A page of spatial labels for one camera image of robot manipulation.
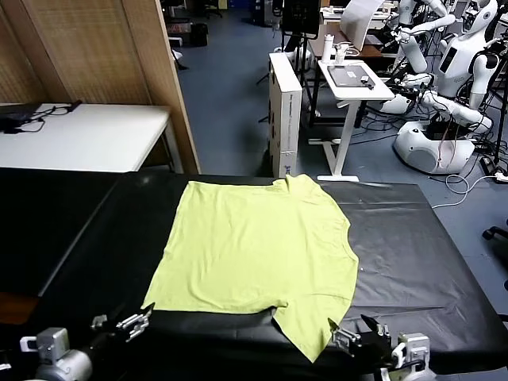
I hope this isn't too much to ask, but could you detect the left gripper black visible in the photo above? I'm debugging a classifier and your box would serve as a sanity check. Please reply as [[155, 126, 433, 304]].
[[85, 303, 156, 360]]

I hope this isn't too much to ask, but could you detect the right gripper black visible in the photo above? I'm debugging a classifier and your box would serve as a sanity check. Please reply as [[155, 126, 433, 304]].
[[327, 313, 398, 363]]

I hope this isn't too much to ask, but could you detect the yellow-green t-shirt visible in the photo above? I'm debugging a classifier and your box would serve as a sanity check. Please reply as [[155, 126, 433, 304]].
[[140, 173, 360, 364]]

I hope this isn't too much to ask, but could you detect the black plastic table cover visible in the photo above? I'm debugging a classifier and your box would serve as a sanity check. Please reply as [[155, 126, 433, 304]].
[[23, 170, 508, 381]]

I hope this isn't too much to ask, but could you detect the black side table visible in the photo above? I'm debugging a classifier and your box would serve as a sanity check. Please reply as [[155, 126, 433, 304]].
[[0, 166, 122, 298]]

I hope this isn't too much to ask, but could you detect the black office chair base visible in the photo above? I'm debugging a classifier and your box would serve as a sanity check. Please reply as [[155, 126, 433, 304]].
[[482, 225, 508, 294]]

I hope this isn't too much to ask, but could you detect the white rectangular table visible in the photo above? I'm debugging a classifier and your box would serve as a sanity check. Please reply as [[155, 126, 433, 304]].
[[0, 102, 184, 174]]

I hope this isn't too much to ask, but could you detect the floor power strip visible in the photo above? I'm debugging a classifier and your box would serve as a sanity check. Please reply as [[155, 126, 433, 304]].
[[479, 156, 508, 182]]

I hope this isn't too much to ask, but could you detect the tall white cardboard box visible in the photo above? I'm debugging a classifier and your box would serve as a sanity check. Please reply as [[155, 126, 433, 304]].
[[267, 52, 303, 179]]

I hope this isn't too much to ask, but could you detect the black laptop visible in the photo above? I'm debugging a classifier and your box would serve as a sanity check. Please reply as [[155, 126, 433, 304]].
[[0, 102, 43, 124]]

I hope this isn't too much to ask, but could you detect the white standing desk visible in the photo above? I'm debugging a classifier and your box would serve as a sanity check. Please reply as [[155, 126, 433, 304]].
[[307, 58, 396, 183]]

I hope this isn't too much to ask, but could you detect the black tripod stand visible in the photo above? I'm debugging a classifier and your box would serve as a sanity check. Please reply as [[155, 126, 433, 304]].
[[491, 59, 508, 167]]

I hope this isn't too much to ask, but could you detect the grey closed laptop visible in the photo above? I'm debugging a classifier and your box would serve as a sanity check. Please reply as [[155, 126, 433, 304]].
[[327, 64, 376, 87]]

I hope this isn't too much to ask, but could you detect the wooden folding screen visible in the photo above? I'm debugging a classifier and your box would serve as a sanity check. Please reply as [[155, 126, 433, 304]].
[[0, 0, 202, 175]]

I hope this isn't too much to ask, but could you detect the white desk gadget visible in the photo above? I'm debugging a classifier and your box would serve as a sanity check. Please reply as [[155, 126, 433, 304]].
[[334, 42, 354, 64]]

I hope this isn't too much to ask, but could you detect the white humanoid robot with base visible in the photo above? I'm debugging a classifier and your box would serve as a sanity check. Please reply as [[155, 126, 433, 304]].
[[379, 0, 501, 175]]

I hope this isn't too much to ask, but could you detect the brown wooden table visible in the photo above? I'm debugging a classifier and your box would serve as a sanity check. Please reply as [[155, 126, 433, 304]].
[[308, 21, 402, 60]]

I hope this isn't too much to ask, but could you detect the white drink bottle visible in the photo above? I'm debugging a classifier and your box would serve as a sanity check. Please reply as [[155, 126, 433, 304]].
[[320, 33, 335, 64]]

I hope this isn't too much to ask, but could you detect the black waste bin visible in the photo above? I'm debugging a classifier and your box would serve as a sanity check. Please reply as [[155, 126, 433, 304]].
[[192, 22, 210, 47]]

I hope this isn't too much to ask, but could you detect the white curved panel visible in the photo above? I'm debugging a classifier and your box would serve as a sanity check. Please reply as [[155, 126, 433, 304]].
[[341, 0, 386, 51]]

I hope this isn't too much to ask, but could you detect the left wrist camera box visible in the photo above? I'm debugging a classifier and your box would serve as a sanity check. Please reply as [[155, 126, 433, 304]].
[[19, 327, 71, 364]]

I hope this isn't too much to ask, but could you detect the white floor cable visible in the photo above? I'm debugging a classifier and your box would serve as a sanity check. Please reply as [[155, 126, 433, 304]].
[[430, 172, 508, 210]]

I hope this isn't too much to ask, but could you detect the black cable with adapter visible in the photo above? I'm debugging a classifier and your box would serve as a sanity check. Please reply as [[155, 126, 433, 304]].
[[3, 99, 83, 134]]

